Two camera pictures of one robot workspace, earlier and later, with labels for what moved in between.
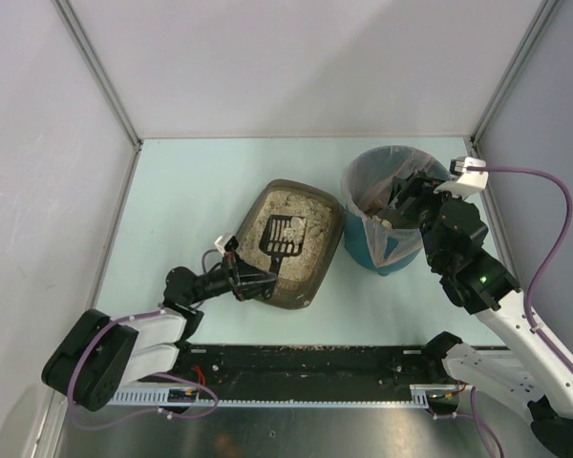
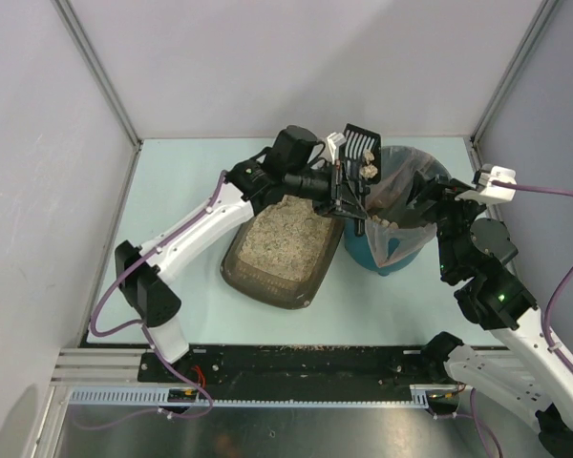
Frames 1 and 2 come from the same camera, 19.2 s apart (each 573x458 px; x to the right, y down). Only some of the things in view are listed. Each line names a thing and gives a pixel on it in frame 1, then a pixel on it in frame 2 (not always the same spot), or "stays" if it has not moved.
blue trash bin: [369, 182] stays
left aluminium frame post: [95, 60] stays
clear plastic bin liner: [367, 181] stays
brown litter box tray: [298, 279] stays
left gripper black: [236, 279] → [337, 189]
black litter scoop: [275, 242] → [361, 156]
